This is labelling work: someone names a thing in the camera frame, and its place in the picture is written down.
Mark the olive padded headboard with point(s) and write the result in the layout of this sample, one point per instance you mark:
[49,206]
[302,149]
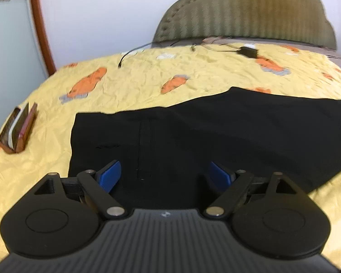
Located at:
[244,11]

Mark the black pants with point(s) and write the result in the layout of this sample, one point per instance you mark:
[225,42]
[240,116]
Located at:
[187,133]

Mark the wooden door frame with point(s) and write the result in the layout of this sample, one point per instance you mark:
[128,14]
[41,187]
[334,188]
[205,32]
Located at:
[41,34]

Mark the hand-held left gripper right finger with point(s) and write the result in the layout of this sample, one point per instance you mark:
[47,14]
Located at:
[218,173]

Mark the frosted glass door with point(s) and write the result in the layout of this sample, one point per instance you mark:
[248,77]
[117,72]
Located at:
[11,62]

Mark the black power adapter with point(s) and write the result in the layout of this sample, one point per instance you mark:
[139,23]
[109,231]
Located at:
[247,52]

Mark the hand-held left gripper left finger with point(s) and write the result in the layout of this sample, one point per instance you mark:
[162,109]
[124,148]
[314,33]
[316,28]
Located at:
[110,175]

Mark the phone in brown wallet case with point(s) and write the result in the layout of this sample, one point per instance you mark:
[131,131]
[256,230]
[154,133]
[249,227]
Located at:
[20,125]

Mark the yellow carrot print bedsheet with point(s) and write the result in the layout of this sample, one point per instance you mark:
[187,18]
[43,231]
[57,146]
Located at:
[130,91]

